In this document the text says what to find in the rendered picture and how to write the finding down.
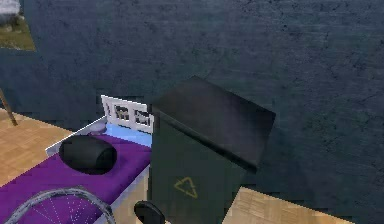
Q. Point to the dark green trash can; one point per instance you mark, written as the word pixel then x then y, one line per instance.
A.
pixel 186 166

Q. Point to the black round disc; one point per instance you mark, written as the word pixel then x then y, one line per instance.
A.
pixel 148 213

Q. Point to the black round cushion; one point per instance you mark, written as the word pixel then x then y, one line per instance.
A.
pixel 88 154

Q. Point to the white bed with purple blanket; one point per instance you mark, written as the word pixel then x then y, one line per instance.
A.
pixel 66 180

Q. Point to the grey racket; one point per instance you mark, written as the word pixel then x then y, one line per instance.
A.
pixel 50 196

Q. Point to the brown wooden leg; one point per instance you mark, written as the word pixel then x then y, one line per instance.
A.
pixel 8 111

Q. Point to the framed landscape picture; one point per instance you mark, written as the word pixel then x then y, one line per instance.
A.
pixel 13 33

